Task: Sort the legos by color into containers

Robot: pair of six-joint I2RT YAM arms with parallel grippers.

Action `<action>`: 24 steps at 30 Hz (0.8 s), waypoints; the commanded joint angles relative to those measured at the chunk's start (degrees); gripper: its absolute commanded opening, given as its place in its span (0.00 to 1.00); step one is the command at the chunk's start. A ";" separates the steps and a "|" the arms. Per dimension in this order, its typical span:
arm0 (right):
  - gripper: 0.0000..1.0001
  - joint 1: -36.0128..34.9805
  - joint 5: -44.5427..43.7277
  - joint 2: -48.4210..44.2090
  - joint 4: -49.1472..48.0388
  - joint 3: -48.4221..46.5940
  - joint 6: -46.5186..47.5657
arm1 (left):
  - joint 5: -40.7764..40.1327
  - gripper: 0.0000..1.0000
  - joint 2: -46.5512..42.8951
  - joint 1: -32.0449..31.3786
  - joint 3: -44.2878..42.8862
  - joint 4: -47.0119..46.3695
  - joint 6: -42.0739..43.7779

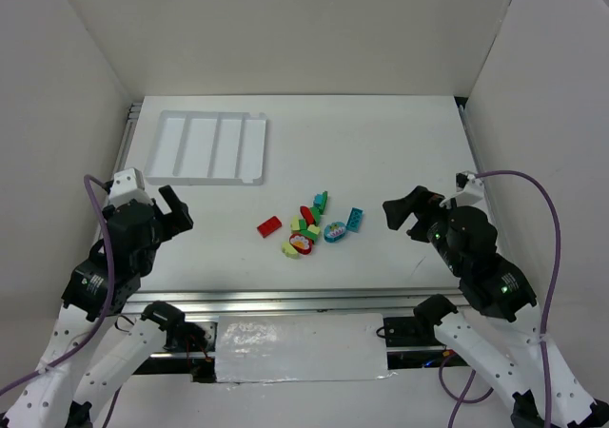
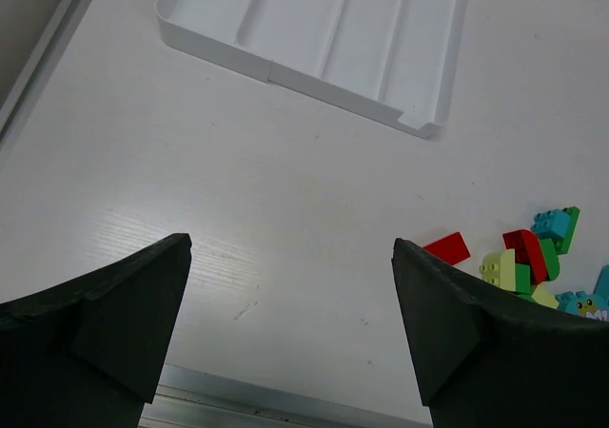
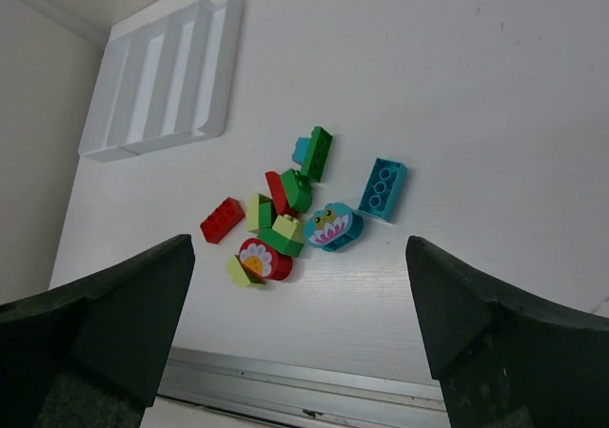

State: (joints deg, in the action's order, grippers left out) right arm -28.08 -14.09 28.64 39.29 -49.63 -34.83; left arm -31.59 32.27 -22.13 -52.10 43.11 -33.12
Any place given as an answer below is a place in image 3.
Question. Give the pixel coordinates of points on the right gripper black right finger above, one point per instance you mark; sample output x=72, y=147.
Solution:
x=503, y=356

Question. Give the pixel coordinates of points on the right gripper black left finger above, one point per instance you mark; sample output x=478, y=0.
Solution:
x=91, y=353

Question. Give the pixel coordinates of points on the red 2x4 lego brick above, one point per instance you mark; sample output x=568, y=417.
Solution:
x=222, y=220

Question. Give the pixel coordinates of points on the teal 2x4 lego brick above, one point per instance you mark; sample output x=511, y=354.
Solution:
x=383, y=189

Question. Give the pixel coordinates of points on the teal frog lily lego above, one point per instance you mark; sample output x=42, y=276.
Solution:
x=334, y=227

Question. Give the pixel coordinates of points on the red half-round lego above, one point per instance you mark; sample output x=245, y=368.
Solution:
x=278, y=195

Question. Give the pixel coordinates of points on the green half-round lego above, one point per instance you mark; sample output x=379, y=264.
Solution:
x=297, y=189

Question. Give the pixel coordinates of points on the dark green 2x4 lego brick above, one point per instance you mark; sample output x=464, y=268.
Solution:
x=317, y=153

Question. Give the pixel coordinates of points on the small light blue lego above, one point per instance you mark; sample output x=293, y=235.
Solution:
x=300, y=150

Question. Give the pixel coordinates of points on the lime small lego piece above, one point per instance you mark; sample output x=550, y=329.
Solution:
x=240, y=276

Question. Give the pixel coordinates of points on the red flower print lego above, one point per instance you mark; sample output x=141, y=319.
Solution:
x=264, y=261

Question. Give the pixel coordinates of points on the lime and green slope lego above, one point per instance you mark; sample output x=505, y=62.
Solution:
x=260, y=213

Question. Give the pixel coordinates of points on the green and lime lego block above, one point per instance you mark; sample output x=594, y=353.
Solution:
x=286, y=235

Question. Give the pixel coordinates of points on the white divided sorting tray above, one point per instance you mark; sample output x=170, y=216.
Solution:
x=165, y=84

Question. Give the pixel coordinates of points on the aluminium table rail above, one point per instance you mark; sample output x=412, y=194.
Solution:
x=294, y=396

